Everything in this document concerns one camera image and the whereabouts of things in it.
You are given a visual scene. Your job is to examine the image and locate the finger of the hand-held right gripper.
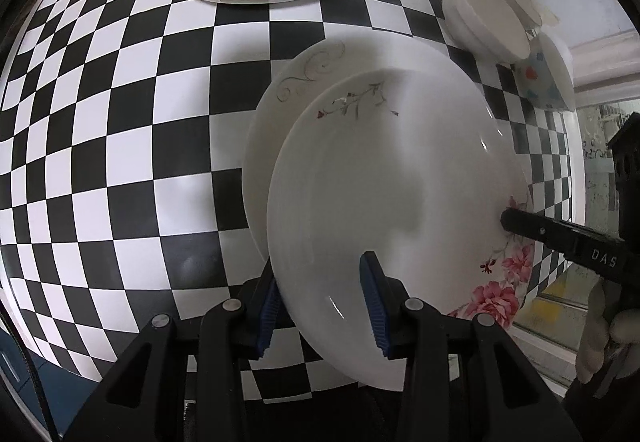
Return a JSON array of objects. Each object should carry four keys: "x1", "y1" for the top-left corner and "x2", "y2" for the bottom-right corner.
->
[{"x1": 500, "y1": 207, "x2": 576, "y2": 255}]

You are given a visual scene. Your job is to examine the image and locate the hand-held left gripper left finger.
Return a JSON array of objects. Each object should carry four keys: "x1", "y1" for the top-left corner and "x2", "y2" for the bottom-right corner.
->
[{"x1": 65, "y1": 266, "x2": 282, "y2": 442}]

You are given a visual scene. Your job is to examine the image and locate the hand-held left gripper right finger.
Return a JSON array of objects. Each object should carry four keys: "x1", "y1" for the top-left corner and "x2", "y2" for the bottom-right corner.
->
[{"x1": 359, "y1": 249, "x2": 586, "y2": 442}]

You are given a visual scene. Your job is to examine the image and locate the white plate with pink flowers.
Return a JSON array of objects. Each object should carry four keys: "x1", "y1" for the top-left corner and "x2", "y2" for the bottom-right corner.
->
[{"x1": 266, "y1": 67, "x2": 535, "y2": 393}]

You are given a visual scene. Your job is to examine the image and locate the blue-rimmed bowl with flower print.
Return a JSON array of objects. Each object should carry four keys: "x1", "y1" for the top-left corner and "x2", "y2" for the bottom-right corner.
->
[{"x1": 515, "y1": 31, "x2": 576, "y2": 112}]

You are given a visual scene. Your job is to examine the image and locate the white bowls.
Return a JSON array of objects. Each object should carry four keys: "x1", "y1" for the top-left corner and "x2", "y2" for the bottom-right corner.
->
[{"x1": 441, "y1": 0, "x2": 532, "y2": 60}]

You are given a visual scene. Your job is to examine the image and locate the white plate with grey swirl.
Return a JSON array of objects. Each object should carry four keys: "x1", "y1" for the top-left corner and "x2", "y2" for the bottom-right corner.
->
[{"x1": 241, "y1": 33, "x2": 493, "y2": 273}]

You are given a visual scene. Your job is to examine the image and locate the person's right hand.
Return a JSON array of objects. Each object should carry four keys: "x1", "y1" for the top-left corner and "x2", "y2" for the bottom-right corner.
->
[{"x1": 575, "y1": 281, "x2": 640, "y2": 383}]

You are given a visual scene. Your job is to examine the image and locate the black and white checkered tablecloth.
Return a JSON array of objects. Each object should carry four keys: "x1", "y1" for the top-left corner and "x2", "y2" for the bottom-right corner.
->
[{"x1": 0, "y1": 0, "x2": 586, "y2": 393}]

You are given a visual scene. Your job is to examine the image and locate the blue cabinet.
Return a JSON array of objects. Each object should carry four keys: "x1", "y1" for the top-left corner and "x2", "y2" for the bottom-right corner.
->
[{"x1": 0, "y1": 322, "x2": 101, "y2": 425}]

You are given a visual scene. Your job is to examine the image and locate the white window frame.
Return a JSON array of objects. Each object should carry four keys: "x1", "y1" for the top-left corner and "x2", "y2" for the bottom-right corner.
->
[{"x1": 510, "y1": 30, "x2": 640, "y2": 388}]

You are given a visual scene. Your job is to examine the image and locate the black cable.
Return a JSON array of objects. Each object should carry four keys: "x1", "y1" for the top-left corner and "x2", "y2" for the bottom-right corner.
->
[{"x1": 7, "y1": 312, "x2": 61, "y2": 442}]

